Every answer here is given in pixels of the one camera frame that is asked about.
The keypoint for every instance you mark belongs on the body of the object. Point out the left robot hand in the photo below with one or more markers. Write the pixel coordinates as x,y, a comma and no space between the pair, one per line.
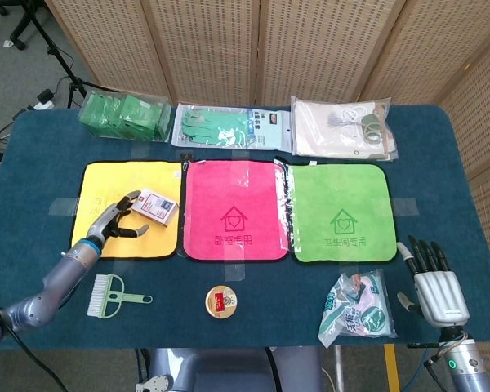
106,222

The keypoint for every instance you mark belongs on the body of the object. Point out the clear bag of green packets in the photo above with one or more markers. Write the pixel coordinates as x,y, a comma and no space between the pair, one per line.
124,118

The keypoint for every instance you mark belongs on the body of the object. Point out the beige fabric in clear bag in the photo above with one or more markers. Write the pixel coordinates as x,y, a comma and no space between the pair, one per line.
330,130

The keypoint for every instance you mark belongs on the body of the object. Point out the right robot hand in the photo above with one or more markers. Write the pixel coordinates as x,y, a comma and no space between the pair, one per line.
437,286

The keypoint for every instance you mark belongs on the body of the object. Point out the pink cloth with house print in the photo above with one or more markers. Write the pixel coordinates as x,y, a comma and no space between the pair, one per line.
237,192

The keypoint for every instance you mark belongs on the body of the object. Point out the white power strip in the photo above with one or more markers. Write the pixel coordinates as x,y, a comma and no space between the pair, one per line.
41,105

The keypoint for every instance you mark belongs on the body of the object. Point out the light green brush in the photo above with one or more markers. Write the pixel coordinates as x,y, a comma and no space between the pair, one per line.
106,298

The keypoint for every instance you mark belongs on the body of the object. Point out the yellow cloth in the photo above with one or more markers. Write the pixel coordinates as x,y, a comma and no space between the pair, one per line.
106,183

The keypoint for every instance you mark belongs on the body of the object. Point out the robot torso base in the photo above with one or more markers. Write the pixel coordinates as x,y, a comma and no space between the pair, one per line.
212,369

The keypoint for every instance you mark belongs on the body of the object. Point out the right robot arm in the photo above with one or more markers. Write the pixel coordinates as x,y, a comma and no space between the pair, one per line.
461,359

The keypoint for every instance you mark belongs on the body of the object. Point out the packaged green rubber gloves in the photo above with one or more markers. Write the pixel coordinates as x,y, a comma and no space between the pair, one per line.
228,128

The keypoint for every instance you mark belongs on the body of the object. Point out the round gold tin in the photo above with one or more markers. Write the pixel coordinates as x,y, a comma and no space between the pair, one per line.
221,302

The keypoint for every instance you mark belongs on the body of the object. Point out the woven folding screen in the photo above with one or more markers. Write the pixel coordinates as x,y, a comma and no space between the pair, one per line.
269,49

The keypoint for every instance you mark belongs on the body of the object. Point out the black office chair base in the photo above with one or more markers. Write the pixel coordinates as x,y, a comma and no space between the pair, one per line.
14,24

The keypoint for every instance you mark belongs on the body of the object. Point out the plastic bag of wipes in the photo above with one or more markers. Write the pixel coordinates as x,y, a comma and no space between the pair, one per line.
357,312

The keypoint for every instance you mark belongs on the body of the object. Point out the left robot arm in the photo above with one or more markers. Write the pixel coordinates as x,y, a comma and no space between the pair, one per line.
45,290

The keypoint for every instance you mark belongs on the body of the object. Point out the black tripod stand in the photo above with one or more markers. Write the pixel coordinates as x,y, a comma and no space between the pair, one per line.
61,53

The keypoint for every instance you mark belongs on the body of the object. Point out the red and white cardboard box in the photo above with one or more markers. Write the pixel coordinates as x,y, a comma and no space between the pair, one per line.
155,206

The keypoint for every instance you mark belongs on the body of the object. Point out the green cloth with house print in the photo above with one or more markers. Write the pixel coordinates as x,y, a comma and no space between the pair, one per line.
343,192

